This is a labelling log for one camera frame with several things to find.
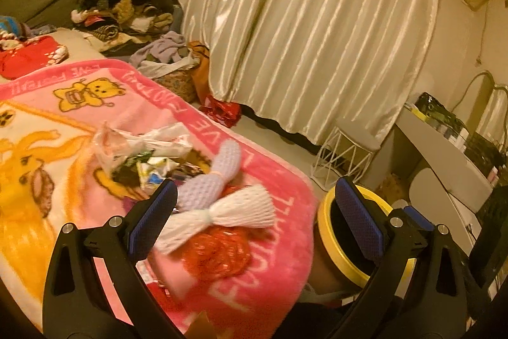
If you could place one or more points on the clear plastic bag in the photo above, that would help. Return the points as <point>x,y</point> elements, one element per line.
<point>119,148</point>

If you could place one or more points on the black bin with yellow rim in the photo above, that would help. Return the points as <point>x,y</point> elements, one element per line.
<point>322,227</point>

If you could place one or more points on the lavender cloth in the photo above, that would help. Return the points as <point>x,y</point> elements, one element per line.
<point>166,45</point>

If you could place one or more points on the red gift bag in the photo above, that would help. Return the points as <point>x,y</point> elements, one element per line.
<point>222,110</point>

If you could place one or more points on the blue printed cloth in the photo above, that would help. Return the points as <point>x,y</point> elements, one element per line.
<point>10,27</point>

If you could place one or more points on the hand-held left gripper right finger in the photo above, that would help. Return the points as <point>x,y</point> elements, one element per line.
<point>357,220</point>

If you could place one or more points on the woven patterned basket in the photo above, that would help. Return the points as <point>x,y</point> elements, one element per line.
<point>176,83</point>

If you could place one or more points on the white desk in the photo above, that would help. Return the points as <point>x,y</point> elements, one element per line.
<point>436,156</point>

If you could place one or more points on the white foam net bundle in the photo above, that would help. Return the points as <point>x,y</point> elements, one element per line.
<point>238,210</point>

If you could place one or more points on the red mesh net bag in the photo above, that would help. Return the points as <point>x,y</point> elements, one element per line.
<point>216,255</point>

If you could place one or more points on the brown paper bag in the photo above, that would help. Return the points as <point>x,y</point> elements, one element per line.
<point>391,186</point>

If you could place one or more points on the pile of wrappers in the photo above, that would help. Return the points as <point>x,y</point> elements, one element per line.
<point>154,166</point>

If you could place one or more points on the orange bag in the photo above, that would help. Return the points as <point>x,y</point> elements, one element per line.
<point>200,73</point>

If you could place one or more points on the pink printed blanket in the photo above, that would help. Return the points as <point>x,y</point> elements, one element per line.
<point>59,148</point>

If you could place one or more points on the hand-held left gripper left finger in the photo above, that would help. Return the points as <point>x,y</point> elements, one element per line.
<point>153,216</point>

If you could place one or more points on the pale pink foam piece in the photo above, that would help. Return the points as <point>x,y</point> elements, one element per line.
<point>174,275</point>

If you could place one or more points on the red printed cloth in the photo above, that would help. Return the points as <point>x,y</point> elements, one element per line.
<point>27,55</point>

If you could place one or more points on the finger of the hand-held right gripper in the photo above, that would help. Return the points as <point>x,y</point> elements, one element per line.
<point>417,218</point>

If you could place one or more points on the cream satin curtain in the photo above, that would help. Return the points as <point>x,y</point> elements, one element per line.
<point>317,25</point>

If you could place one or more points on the lavender foam net bundle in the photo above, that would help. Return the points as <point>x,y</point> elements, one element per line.
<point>206,188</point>

